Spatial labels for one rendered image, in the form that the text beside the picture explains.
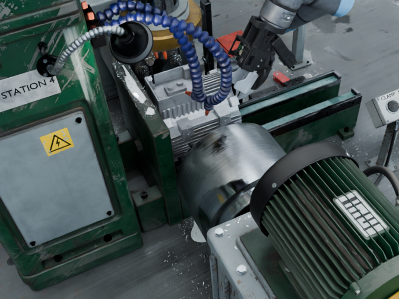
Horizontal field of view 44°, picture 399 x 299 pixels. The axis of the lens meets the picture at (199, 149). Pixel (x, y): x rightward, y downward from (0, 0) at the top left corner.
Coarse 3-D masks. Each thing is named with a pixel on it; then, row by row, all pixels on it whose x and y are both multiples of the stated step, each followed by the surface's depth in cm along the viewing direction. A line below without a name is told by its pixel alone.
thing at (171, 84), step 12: (168, 72) 124; (180, 72) 126; (156, 84) 125; (168, 84) 125; (180, 84) 122; (156, 96) 118; (168, 96) 122; (180, 96) 118; (156, 108) 121; (168, 108) 119; (180, 108) 121; (192, 108) 122
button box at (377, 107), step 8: (384, 96) 121; (392, 96) 122; (368, 104) 124; (376, 104) 121; (384, 104) 121; (376, 112) 122; (384, 112) 121; (392, 112) 121; (376, 120) 124; (384, 120) 121; (392, 120) 121
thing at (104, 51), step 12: (120, 12) 142; (108, 36) 142; (108, 48) 141; (180, 48) 141; (108, 60) 142; (156, 60) 140; (168, 60) 141; (180, 60) 140; (144, 72) 137; (156, 72) 143; (144, 84) 144
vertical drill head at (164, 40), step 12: (144, 0) 100; (156, 0) 99; (168, 0) 100; (180, 0) 106; (132, 12) 104; (168, 12) 102; (180, 12) 103; (192, 12) 106; (156, 36) 101; (168, 36) 101; (156, 48) 102; (168, 48) 103; (144, 60) 108
